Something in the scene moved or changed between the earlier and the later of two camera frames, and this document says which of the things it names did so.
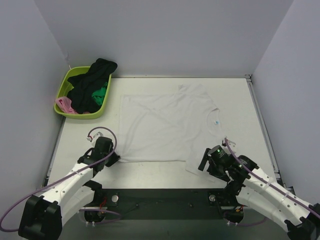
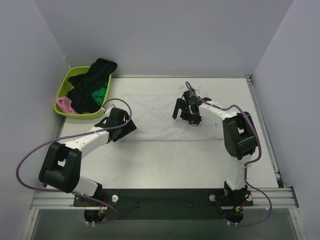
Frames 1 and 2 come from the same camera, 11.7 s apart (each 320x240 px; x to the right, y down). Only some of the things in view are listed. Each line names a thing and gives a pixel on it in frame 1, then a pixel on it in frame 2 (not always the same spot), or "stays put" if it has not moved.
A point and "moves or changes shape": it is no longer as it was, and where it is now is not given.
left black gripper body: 111,158 -> 124,130
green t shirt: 98,94 stays put
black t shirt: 84,84 stays put
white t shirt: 180,125 moves or changes shape
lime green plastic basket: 64,87 stays put
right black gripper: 207,162 -> 186,110
